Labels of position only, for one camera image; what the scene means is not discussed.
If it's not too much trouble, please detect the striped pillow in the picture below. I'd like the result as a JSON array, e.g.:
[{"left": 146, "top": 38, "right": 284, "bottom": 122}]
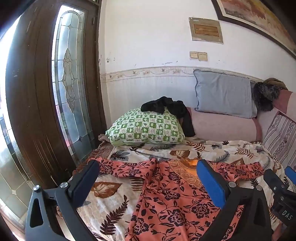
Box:
[{"left": 262, "top": 111, "right": 296, "bottom": 171}]

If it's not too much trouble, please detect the framed wall plaque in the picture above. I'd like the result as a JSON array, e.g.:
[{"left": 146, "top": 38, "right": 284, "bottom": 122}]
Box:
[{"left": 189, "top": 17, "right": 223, "bottom": 44}]

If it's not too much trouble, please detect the stained glass door panel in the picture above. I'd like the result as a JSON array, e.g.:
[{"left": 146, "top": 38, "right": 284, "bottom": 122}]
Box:
[{"left": 51, "top": 5, "right": 95, "bottom": 163}]

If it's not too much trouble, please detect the brown wooden door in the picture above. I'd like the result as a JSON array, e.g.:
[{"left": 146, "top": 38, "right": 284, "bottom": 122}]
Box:
[{"left": 5, "top": 0, "right": 108, "bottom": 193}]

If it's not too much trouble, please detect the green checked pillow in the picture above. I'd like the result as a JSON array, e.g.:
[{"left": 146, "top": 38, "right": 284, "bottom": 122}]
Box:
[{"left": 105, "top": 108, "right": 185, "bottom": 146}]

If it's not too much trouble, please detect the leaf print blanket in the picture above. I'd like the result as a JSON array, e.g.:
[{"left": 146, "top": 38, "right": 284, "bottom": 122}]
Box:
[{"left": 76, "top": 136, "right": 287, "bottom": 241}]

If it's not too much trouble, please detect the brown quilted bedcover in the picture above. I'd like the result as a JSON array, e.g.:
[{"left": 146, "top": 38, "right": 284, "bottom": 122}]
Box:
[{"left": 74, "top": 134, "right": 116, "bottom": 172}]

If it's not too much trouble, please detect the large framed picture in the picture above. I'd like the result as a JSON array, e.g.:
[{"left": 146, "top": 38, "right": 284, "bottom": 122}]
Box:
[{"left": 211, "top": 0, "right": 296, "bottom": 59}]

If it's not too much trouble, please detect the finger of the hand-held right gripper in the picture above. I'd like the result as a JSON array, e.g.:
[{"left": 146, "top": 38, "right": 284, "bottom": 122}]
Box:
[
  {"left": 284, "top": 166, "right": 296, "bottom": 180},
  {"left": 263, "top": 169, "right": 286, "bottom": 194}
]

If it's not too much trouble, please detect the black garment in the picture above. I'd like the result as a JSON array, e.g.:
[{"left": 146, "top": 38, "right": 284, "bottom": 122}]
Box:
[{"left": 141, "top": 96, "right": 196, "bottom": 138}]

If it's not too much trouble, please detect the pink sofa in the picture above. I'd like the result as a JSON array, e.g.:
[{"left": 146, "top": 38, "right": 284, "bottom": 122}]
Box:
[{"left": 185, "top": 89, "right": 296, "bottom": 167}]

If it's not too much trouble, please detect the olive brown cloth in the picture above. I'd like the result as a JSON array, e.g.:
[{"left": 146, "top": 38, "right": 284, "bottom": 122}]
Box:
[{"left": 264, "top": 78, "right": 288, "bottom": 91}]

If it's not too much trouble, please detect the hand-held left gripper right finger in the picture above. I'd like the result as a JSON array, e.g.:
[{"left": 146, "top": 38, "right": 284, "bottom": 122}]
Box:
[{"left": 196, "top": 159, "right": 272, "bottom": 241}]

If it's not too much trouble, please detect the dark furry cushion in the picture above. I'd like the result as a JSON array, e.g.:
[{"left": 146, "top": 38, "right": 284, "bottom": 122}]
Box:
[{"left": 253, "top": 82, "right": 281, "bottom": 112}]

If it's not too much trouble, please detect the grey pillow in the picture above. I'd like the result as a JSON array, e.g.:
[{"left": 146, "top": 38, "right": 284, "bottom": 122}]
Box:
[{"left": 193, "top": 69, "right": 258, "bottom": 119}]

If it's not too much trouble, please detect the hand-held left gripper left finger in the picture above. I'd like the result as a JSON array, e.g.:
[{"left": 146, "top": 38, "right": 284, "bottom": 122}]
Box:
[{"left": 24, "top": 159, "right": 102, "bottom": 241}]

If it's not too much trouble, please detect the orange floral garment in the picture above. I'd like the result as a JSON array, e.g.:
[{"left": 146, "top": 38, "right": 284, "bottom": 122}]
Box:
[{"left": 87, "top": 157, "right": 269, "bottom": 241}]

